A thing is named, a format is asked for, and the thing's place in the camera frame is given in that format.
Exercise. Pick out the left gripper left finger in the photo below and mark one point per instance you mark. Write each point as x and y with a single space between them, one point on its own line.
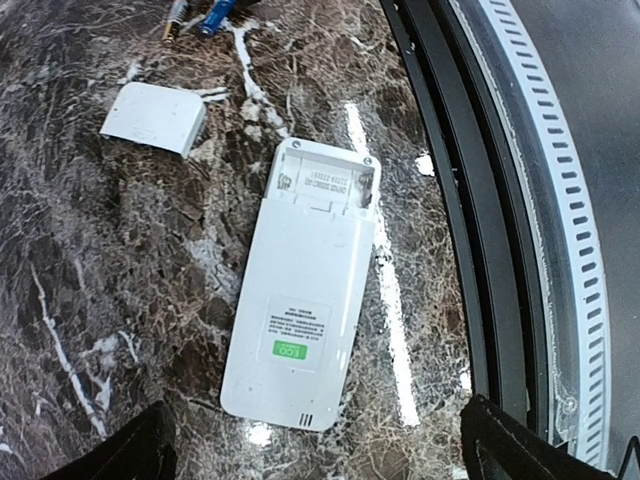
144 448

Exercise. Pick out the black front rail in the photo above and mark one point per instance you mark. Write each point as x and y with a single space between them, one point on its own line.
493 244

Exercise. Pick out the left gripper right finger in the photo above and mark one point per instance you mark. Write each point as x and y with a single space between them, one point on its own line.
497 446

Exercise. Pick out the gold battery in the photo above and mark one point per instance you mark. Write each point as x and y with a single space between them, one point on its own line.
177 14

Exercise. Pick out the white battery cover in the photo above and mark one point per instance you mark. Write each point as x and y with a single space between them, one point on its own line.
156 116

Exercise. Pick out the white slotted cable duct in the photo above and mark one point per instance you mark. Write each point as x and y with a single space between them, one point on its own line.
575 324

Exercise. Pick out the white remote control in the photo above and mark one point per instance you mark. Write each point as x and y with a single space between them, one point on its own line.
303 287

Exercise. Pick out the blue battery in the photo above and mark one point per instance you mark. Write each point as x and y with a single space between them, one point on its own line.
216 16

